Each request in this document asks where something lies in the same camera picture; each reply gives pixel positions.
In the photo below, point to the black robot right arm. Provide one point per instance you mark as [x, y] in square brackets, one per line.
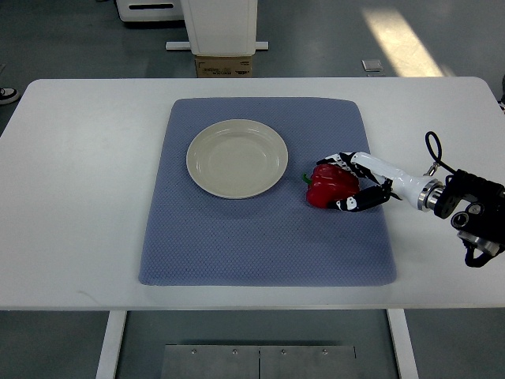
[474, 206]

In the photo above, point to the red bell pepper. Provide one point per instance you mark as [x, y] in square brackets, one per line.
[329, 183]

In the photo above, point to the white table leg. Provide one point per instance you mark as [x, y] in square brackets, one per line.
[400, 337]
[112, 343]

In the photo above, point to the white left table leg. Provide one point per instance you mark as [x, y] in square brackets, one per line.
[112, 343]

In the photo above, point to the cream round plate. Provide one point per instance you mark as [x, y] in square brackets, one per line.
[237, 158]

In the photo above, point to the white cabinet with slot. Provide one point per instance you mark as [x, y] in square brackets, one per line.
[149, 10]

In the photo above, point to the blue textured mat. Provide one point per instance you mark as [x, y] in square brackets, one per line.
[276, 238]

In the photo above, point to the white right table leg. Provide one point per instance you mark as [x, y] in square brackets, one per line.
[400, 337]

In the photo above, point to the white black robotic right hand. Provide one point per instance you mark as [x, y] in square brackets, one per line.
[420, 192]

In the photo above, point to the white pedestal stand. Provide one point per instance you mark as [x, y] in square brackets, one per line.
[220, 28]

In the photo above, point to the cardboard box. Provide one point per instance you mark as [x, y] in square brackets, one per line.
[228, 67]

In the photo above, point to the grey floor socket plate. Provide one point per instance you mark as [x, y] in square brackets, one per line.
[372, 65]

